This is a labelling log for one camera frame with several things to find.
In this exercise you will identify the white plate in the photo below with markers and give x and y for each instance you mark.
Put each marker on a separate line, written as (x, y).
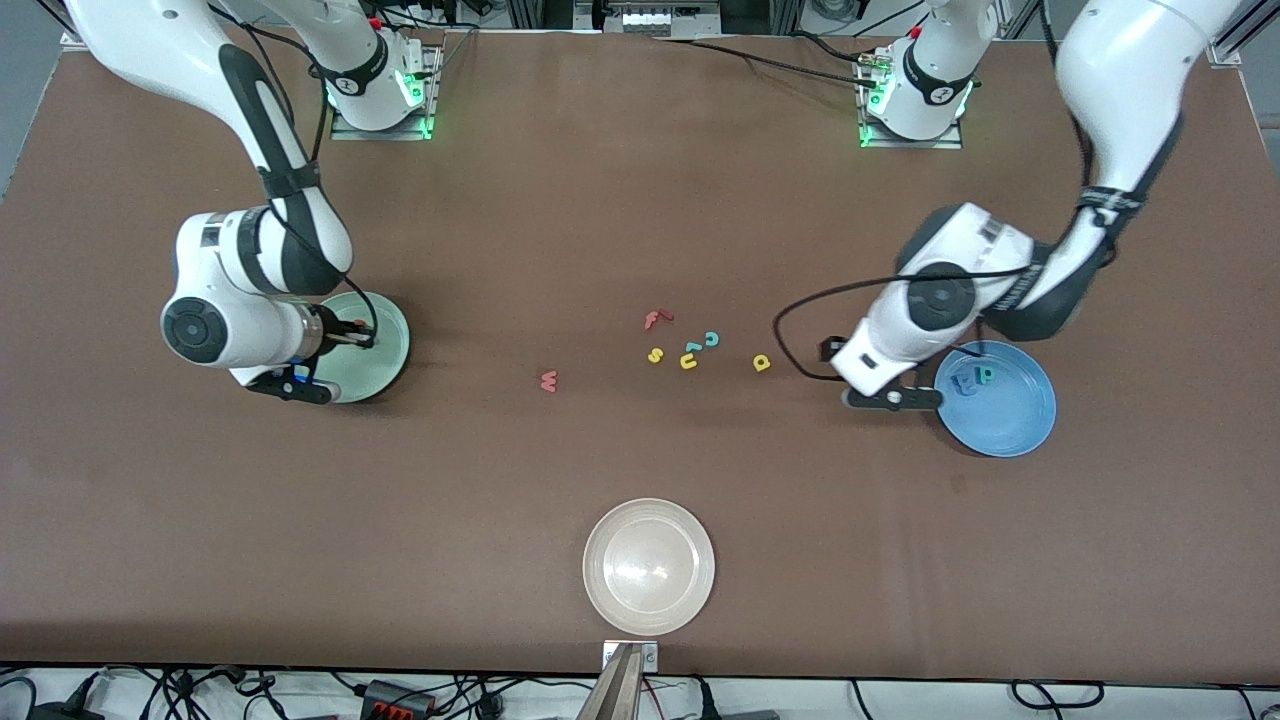
(650, 565)

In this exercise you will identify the pale green plate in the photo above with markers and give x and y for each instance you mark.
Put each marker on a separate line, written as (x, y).
(385, 365)

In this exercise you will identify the grey camera mount pole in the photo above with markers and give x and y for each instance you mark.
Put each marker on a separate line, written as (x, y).
(615, 695)

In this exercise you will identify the black orange power strip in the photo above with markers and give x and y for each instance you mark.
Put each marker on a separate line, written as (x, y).
(395, 705)

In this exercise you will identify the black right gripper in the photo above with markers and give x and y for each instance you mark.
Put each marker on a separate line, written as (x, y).
(334, 331)

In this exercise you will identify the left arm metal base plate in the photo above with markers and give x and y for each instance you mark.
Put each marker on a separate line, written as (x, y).
(910, 144)

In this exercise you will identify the blue letter m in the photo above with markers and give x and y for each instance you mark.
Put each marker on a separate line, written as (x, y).
(965, 384)

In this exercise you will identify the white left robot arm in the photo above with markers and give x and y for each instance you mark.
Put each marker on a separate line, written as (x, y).
(1120, 70)

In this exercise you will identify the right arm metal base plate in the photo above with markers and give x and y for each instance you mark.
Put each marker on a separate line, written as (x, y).
(380, 134)

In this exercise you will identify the black plug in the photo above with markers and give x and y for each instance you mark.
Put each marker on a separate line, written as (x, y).
(705, 705)

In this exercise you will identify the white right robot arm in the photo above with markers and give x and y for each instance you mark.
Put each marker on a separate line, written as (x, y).
(150, 40)

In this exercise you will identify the silver mounting bracket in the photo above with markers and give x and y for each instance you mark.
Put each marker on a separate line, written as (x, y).
(650, 657)

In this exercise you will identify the aluminium frame post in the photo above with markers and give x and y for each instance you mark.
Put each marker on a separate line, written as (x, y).
(1225, 50)
(70, 40)

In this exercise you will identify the red letter f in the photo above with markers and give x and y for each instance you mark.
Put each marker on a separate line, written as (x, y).
(652, 321)

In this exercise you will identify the black power adapter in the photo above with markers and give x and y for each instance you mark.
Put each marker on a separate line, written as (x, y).
(70, 712)

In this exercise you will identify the silver electronics box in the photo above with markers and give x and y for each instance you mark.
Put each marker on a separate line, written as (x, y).
(655, 20)

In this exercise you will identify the blue plate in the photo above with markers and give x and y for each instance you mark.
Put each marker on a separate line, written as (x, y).
(1000, 420)

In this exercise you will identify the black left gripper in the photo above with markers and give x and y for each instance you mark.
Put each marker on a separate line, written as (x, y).
(826, 352)

